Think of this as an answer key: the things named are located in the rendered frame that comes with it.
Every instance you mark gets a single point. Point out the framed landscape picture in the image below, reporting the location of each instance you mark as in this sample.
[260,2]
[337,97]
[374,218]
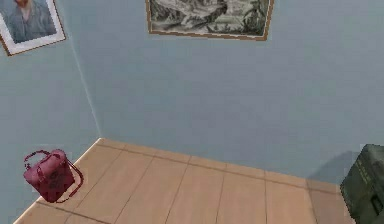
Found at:
[210,16]

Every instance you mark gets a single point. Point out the framed portrait picture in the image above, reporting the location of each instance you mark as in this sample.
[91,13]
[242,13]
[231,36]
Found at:
[28,23]

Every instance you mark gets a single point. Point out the red handbag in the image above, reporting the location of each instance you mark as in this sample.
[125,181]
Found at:
[50,175]

